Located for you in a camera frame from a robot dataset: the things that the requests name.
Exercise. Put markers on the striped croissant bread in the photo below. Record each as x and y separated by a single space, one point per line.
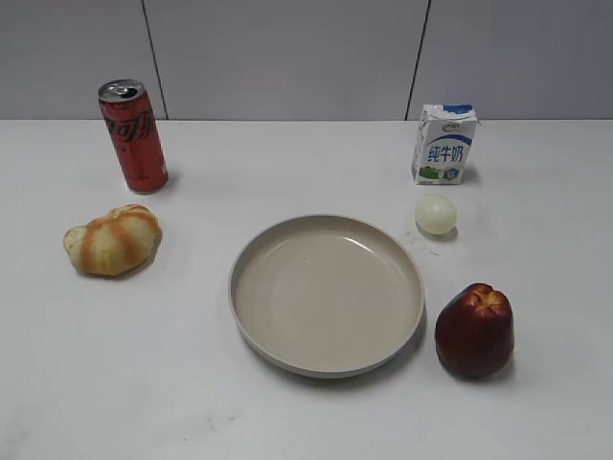
113 244

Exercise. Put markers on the beige round plate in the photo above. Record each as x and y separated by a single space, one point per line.
327 297

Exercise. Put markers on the white egg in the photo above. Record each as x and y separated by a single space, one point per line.
435 214

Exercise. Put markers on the white blue milk carton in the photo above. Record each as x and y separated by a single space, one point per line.
444 140

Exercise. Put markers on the dark red apple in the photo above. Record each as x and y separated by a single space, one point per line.
474 333

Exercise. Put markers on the red cola can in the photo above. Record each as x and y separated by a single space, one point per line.
131 124

